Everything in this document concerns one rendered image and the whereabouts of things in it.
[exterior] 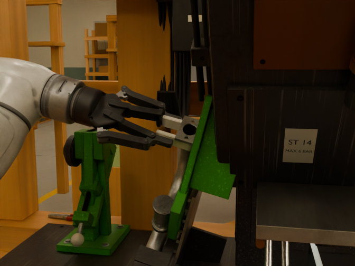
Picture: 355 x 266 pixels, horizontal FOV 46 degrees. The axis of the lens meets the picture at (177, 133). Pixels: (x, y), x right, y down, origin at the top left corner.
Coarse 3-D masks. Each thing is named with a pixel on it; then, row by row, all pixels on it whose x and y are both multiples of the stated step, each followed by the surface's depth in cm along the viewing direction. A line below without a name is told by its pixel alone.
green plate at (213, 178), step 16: (208, 96) 67; (208, 112) 68; (208, 128) 69; (192, 144) 69; (208, 144) 70; (192, 160) 69; (208, 160) 70; (192, 176) 71; (208, 176) 70; (224, 176) 70; (208, 192) 71; (224, 192) 70
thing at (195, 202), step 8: (192, 192) 78; (200, 192) 85; (192, 200) 73; (192, 208) 75; (184, 216) 76; (192, 216) 83; (184, 224) 74; (184, 232) 75; (176, 240) 76; (184, 240) 80; (176, 248) 77; (176, 256) 76
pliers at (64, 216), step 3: (51, 213) 124; (54, 213) 124; (48, 216) 123; (51, 216) 123; (54, 216) 122; (57, 216) 122; (60, 216) 122; (63, 216) 122; (66, 216) 121; (69, 216) 121; (72, 216) 121; (63, 219) 122; (66, 219) 121; (69, 219) 120
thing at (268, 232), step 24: (264, 192) 64; (288, 192) 64; (312, 192) 64; (336, 192) 64; (264, 216) 54; (288, 216) 54; (312, 216) 54; (336, 216) 54; (264, 240) 52; (288, 240) 50; (312, 240) 50; (336, 240) 49
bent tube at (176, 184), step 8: (184, 120) 79; (192, 120) 79; (184, 128) 79; (192, 128) 80; (176, 136) 77; (184, 136) 77; (192, 136) 77; (184, 152) 82; (184, 160) 84; (184, 168) 85; (176, 176) 86; (176, 184) 85; (176, 192) 85; (152, 232) 80; (152, 240) 78; (160, 240) 78; (152, 248) 77; (160, 248) 78
